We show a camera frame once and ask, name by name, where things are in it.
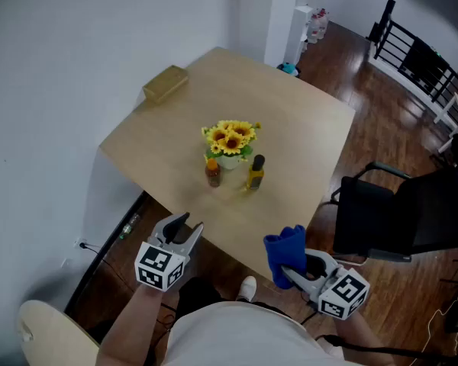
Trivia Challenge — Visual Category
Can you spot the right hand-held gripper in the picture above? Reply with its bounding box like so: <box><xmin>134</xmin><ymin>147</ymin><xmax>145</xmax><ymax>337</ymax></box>
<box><xmin>281</xmin><ymin>248</ymin><xmax>370</xmax><ymax>320</ymax></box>

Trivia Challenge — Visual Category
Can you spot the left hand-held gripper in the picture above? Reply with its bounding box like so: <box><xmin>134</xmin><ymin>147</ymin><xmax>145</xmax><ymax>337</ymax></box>
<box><xmin>134</xmin><ymin>211</ymin><xmax>205</xmax><ymax>293</ymax></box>

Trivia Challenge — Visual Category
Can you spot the blue cloth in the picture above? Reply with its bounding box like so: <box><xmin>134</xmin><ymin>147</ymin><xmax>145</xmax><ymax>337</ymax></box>
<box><xmin>263</xmin><ymin>224</ymin><xmax>308</xmax><ymax>291</ymax></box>

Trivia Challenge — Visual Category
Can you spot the orange-capped sauce bottle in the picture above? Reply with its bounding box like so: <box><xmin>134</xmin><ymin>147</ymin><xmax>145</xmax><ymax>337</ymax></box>
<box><xmin>205</xmin><ymin>157</ymin><xmax>222</xmax><ymax>188</ymax></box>

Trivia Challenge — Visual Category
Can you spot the black-capped oil bottle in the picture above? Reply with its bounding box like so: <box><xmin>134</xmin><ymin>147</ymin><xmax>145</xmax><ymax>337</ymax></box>
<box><xmin>246</xmin><ymin>153</ymin><xmax>266</xmax><ymax>191</ymax></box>

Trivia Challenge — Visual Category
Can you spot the person's left forearm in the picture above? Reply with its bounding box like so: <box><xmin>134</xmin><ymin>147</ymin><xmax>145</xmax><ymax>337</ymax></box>
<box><xmin>96</xmin><ymin>282</ymin><xmax>165</xmax><ymax>366</ymax></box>

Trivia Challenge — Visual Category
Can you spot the person's right forearm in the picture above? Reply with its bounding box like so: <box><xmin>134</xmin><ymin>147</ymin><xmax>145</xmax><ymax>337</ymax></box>
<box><xmin>334</xmin><ymin>310</ymin><xmax>397</xmax><ymax>366</ymax></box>

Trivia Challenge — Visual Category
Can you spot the clear plastic bottle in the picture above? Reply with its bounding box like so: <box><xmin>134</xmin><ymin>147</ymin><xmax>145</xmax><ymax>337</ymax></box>
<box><xmin>118</xmin><ymin>212</ymin><xmax>141</xmax><ymax>241</ymax></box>

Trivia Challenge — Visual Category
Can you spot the person's black trouser leg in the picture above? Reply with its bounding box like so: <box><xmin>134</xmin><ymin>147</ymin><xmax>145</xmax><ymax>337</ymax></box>
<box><xmin>174</xmin><ymin>276</ymin><xmax>223</xmax><ymax>322</ymax></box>

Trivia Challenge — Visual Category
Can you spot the person's white shoe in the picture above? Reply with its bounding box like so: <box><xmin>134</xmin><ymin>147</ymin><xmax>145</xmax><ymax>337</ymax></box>
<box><xmin>236</xmin><ymin>275</ymin><xmax>258</xmax><ymax>303</ymax></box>

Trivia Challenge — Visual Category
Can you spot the person's white shirt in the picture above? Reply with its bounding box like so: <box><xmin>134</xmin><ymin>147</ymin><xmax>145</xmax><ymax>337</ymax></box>
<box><xmin>163</xmin><ymin>300</ymin><xmax>369</xmax><ymax>366</ymax></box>

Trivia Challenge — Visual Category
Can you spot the sunflower bouquet in white pot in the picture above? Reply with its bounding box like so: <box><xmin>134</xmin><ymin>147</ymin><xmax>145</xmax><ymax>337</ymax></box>
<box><xmin>201</xmin><ymin>119</ymin><xmax>263</xmax><ymax>171</ymax></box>

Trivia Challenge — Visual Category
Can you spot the shallow wooden box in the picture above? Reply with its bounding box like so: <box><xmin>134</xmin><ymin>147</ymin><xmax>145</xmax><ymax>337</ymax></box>
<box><xmin>142</xmin><ymin>65</ymin><xmax>189</xmax><ymax>104</ymax></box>

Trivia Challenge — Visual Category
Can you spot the round light wooden stool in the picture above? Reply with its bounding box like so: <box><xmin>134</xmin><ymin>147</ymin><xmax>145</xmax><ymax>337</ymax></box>
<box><xmin>16</xmin><ymin>299</ymin><xmax>101</xmax><ymax>366</ymax></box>

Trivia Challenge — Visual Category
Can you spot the white desk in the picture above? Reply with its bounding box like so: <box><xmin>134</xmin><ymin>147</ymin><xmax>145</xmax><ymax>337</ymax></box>
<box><xmin>433</xmin><ymin>92</ymin><xmax>458</xmax><ymax>156</ymax></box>

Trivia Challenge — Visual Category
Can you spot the black metal railing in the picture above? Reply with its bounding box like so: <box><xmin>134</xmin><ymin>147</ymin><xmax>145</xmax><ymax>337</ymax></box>
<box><xmin>367</xmin><ymin>0</ymin><xmax>458</xmax><ymax>126</ymax></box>

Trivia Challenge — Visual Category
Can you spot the group of water jugs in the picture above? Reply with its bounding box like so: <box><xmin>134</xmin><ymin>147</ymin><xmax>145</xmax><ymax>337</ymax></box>
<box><xmin>307</xmin><ymin>7</ymin><xmax>331</xmax><ymax>45</ymax></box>

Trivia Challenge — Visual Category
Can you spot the black power cable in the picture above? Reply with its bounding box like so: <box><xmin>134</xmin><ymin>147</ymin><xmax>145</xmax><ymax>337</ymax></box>
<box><xmin>79</xmin><ymin>242</ymin><xmax>176</xmax><ymax>350</ymax></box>

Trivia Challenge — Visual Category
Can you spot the black shoulder strap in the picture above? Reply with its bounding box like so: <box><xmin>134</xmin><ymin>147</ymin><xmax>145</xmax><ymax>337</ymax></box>
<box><xmin>314</xmin><ymin>333</ymin><xmax>458</xmax><ymax>362</ymax></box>

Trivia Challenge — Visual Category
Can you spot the white pedestal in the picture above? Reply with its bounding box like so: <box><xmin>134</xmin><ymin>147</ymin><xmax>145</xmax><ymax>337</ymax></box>
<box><xmin>292</xmin><ymin>5</ymin><xmax>314</xmax><ymax>65</ymax></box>

